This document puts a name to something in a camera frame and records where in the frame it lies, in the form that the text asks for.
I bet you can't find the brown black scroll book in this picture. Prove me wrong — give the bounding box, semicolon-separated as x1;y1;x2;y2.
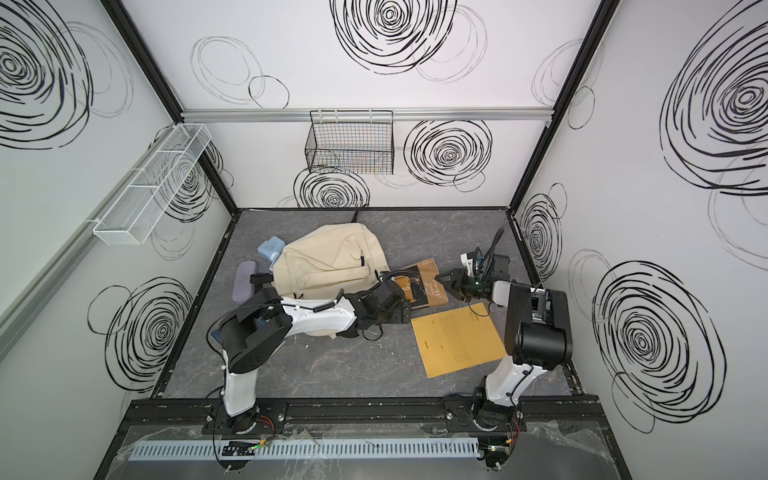
394;258;449;310

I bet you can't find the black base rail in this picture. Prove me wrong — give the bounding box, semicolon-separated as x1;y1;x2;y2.
119;395;607;435

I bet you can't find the white slotted cable duct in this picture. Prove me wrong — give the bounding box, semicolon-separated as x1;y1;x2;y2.
128;437;481;461

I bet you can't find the yellow grid exercise book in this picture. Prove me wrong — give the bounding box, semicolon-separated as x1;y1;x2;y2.
411;303;506;378

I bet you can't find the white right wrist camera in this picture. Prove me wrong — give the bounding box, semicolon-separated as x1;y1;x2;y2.
460;250;484;277

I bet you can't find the light blue pencil sharpener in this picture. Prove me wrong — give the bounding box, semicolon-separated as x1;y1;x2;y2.
257;236;286;270

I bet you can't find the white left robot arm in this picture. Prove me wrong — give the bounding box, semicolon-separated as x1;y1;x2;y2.
209;276;408;418

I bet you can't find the black wire basket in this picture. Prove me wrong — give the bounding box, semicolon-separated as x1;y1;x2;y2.
304;109;395;175

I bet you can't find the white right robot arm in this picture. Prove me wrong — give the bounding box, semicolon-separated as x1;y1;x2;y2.
435;250;573;431

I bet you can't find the purple pencil case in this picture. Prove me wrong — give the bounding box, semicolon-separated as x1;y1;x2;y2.
231;260;258;305

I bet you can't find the cream canvas backpack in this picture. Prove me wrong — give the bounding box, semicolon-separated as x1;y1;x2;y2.
273;223;390;300

